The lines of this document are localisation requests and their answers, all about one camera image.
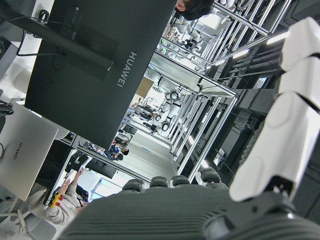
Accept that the person in black shirt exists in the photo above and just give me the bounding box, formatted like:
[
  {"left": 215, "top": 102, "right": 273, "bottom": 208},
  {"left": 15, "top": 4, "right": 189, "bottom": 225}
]
[{"left": 174, "top": 0, "right": 215, "bottom": 21}]

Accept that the black Huawei monitor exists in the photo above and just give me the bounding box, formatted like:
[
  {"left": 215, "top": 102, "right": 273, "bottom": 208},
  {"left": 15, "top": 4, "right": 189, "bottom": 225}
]
[{"left": 7, "top": 0, "right": 178, "bottom": 156}]

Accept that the aluminium frame cage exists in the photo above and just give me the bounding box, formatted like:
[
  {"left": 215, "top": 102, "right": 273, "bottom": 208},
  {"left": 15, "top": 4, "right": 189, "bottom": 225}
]
[{"left": 147, "top": 52, "right": 238, "bottom": 181}]

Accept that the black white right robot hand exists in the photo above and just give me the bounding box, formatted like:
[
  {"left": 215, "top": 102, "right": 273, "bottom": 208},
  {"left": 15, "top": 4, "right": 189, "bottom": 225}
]
[{"left": 57, "top": 16, "right": 320, "bottom": 240}]

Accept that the person in beige hoodie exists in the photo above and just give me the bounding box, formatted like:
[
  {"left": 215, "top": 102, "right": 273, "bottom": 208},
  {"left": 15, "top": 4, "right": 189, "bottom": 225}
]
[{"left": 27, "top": 167, "right": 89, "bottom": 226}]

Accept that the yellow emergency stop box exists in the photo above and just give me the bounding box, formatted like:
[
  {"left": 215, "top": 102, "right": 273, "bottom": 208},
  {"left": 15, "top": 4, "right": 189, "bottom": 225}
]
[{"left": 49, "top": 191, "right": 63, "bottom": 208}]

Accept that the seated person in dark clothes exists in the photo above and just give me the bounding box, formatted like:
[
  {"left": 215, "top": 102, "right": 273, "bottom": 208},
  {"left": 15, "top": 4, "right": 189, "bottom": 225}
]
[
  {"left": 109, "top": 149, "right": 125, "bottom": 162},
  {"left": 113, "top": 139, "right": 131, "bottom": 151}
]

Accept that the ceiling light strip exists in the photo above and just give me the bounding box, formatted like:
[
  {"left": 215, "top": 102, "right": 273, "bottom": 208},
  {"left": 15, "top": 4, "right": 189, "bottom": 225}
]
[{"left": 266, "top": 31, "right": 291, "bottom": 46}]

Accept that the silver Huawei laptop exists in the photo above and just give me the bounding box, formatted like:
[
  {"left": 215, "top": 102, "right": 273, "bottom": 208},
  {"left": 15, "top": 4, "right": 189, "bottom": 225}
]
[{"left": 0, "top": 101, "right": 59, "bottom": 202}]

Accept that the brown cardboard box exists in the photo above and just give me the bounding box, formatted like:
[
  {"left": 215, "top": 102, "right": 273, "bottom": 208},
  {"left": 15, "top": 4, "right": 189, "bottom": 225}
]
[{"left": 134, "top": 76, "right": 155, "bottom": 100}]

